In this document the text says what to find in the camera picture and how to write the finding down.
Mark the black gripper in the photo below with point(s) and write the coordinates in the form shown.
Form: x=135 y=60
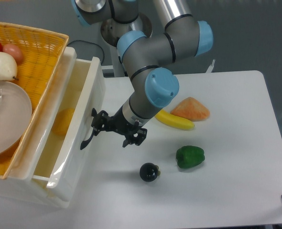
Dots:
x=134 y=134

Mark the white top drawer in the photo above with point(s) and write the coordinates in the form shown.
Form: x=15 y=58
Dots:
x=60 y=164

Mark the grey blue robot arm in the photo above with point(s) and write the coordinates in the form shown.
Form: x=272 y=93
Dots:
x=144 y=58

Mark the black round mangosteen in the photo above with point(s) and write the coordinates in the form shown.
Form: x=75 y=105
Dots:
x=149 y=172

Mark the yellow toy banana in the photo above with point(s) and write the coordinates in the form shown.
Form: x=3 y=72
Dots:
x=174 y=121

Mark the yellow toy corn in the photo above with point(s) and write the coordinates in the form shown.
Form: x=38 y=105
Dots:
x=62 y=121

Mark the green bell pepper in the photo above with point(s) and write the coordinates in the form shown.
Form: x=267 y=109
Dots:
x=189 y=157

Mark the orange fruit slice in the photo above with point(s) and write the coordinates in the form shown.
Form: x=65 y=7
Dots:
x=191 y=109

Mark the beige plate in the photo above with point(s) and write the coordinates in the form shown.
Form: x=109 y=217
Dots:
x=15 y=114

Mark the yellow wicker basket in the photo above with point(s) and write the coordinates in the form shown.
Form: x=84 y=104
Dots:
x=42 y=50

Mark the pink toy peach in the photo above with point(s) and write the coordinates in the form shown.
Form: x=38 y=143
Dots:
x=14 y=51

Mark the white toy pear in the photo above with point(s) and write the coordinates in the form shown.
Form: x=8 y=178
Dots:
x=8 y=67

